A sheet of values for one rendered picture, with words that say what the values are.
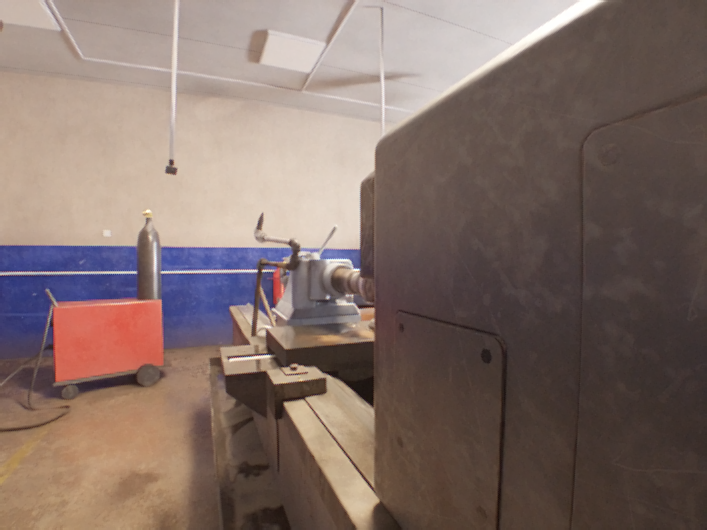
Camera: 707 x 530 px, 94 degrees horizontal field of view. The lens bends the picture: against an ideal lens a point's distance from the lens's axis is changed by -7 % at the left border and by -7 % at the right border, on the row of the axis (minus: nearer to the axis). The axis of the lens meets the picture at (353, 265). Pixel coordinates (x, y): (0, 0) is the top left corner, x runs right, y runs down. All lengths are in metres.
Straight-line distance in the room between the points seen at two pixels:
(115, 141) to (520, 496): 5.43
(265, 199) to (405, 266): 4.97
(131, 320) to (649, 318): 3.72
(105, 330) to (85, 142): 2.66
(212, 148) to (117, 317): 2.68
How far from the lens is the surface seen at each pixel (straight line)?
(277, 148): 5.52
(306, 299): 1.29
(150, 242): 3.89
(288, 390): 0.89
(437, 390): 0.36
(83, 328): 3.74
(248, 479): 1.45
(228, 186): 5.29
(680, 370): 0.22
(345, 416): 0.80
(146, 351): 3.86
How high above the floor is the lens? 1.16
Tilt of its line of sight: 1 degrees down
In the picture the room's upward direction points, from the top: straight up
